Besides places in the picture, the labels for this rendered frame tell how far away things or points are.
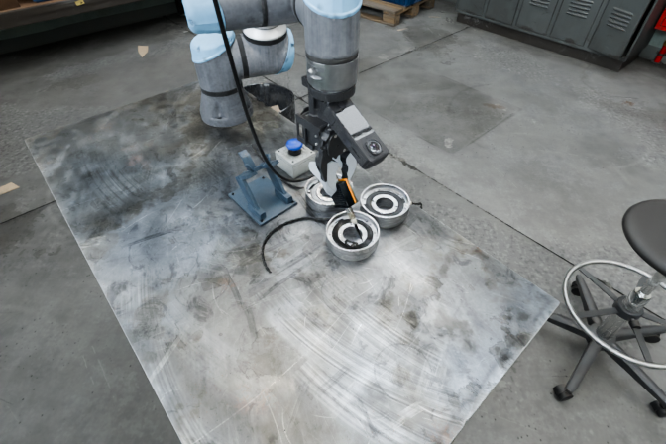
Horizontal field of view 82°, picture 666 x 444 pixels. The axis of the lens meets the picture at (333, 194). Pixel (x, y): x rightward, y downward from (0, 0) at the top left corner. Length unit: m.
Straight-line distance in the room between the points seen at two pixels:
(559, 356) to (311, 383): 1.25
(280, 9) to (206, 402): 0.58
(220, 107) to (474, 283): 0.78
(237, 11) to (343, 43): 0.16
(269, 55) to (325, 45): 0.56
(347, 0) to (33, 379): 1.66
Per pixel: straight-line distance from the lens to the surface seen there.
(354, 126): 0.58
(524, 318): 0.77
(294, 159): 0.92
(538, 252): 2.03
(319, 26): 0.54
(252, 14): 0.60
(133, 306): 0.79
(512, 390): 1.62
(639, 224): 1.37
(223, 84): 1.10
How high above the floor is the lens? 1.41
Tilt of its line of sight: 43 degrees down
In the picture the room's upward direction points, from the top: straight up
